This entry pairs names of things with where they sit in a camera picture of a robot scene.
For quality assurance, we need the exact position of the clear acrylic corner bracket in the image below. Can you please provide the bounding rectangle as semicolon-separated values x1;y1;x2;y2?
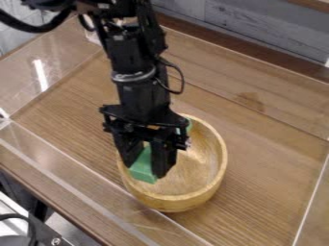
84;31;102;45

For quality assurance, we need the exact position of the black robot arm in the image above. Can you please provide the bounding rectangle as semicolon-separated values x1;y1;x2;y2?
21;0;188;178

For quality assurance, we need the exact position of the black cable bottom left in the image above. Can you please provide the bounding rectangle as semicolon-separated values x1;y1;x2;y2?
0;212;40;246

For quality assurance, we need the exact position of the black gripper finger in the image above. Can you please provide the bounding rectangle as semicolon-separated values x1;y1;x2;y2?
114;133;144;168
150;139;178;179

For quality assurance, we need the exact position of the clear acrylic tray wall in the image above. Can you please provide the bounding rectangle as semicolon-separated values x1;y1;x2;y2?
0;120;213;246

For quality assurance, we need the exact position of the black metal table frame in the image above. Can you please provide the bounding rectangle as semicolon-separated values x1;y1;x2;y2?
0;171;102;246

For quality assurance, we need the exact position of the brown wooden bowl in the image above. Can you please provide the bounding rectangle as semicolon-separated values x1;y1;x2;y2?
115;113;227;212

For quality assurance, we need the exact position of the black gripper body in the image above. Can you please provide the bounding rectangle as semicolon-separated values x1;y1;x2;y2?
98;76;191;152

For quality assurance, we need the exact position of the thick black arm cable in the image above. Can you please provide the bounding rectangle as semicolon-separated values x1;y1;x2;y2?
0;6;75;34

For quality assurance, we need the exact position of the green rectangular block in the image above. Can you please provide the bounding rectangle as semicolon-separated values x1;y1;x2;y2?
127;118;193;185

